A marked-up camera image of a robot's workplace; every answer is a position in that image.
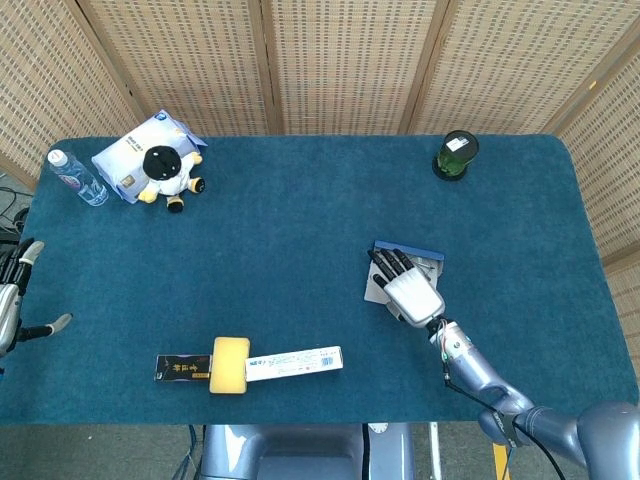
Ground yellow sponge block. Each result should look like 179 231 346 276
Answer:
208 336 251 395

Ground blue-grey robot torso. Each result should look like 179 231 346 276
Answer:
199 423 416 480

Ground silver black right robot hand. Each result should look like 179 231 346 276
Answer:
367 247 447 330

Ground blue folding glasses case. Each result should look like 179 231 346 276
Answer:
363 240 446 321

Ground clear plastic water bottle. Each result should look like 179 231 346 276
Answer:
47 149 110 208

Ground woven bamboo folding screen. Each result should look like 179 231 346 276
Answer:
0 0 640 321

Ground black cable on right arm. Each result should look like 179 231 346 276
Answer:
442 359 569 480

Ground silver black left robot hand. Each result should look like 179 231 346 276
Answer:
0 239 74 359

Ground white toothpaste box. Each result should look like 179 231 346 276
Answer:
244 345 344 384

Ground black floor cables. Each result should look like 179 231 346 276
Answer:
0 186 34 242

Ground thin metal frame eyeglasses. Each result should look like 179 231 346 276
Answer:
407 253 439 282

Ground lavender tissue pack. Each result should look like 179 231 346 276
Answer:
91 109 209 205

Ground green canister with black lid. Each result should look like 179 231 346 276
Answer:
431 129 480 182

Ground black box with gold lettering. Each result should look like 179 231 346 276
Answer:
154 353 213 383

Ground teal carpet table cover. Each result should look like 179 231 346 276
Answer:
0 133 640 427

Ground black head plush doll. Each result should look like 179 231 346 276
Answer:
137 145 207 215

